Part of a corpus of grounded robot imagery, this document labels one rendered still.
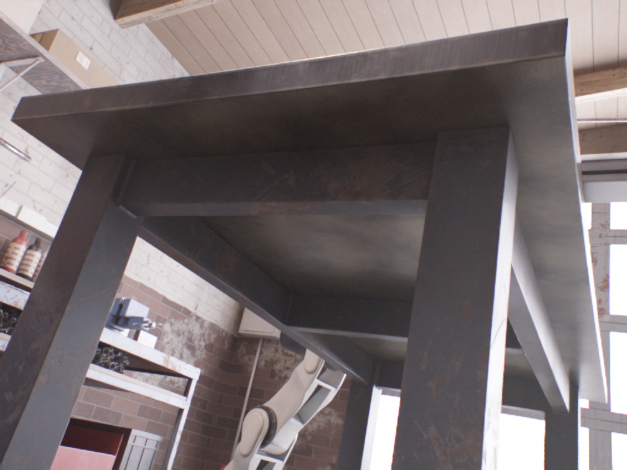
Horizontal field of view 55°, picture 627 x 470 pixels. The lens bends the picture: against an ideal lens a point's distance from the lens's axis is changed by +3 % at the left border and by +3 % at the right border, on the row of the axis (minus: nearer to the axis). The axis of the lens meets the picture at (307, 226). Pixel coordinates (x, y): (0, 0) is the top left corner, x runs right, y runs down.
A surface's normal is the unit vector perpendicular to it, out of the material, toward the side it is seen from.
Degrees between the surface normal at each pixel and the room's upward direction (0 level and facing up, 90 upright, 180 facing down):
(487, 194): 90
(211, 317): 90
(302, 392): 107
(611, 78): 90
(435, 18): 174
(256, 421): 90
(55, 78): 180
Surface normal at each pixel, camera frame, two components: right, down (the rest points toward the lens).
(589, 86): -0.41, -0.44
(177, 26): -0.11, 0.89
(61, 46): 0.89, 0.03
